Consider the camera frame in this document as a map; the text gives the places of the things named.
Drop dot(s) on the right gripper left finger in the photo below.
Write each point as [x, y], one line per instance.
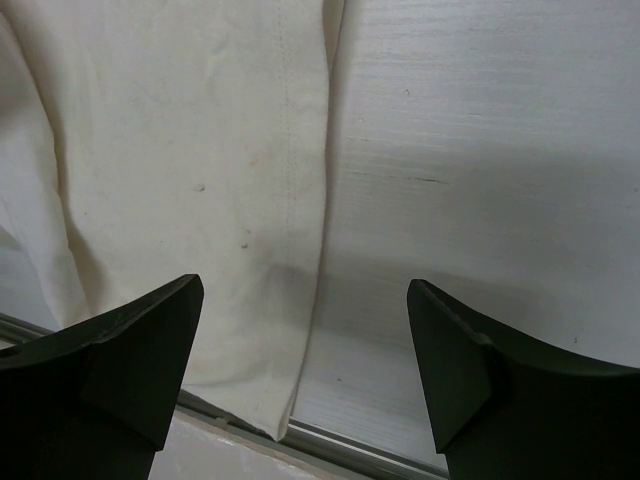
[96, 400]

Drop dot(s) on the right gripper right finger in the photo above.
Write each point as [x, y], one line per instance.
[505, 405]

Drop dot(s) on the aluminium table rail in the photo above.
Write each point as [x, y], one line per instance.
[320, 444]

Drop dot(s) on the white t shirt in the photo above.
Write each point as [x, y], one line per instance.
[143, 140]

